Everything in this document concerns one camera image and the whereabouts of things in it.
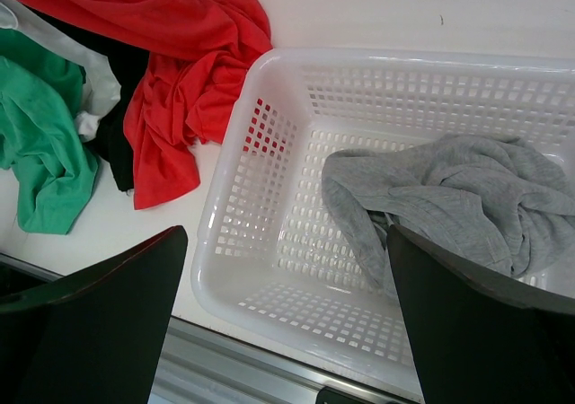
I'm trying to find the aluminium frame structure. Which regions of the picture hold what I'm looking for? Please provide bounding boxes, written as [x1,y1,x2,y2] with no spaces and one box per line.
[0,250,423,404]

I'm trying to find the white plastic basket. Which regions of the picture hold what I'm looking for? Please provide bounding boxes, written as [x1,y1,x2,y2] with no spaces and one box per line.
[191,48,574,400]

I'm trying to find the black tank top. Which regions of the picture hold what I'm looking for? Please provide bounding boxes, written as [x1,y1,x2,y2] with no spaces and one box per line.
[26,8,152,193]

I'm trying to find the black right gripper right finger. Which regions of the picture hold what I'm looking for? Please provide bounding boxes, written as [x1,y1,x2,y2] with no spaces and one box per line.
[387,225,574,403]

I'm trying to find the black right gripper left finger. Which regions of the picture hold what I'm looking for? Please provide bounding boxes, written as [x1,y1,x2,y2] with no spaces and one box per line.
[1,225,188,403]

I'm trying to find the grey tank top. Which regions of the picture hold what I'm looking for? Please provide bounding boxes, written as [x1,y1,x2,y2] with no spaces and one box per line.
[322,135,574,297]

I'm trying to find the red tank top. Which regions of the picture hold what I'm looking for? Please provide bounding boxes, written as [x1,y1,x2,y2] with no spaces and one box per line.
[18,0,271,209]

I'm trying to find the white tank top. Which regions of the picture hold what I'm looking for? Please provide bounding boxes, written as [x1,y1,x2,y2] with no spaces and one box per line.
[0,0,122,143]

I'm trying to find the green tank top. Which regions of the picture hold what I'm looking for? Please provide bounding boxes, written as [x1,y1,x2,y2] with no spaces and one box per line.
[1,30,99,234]

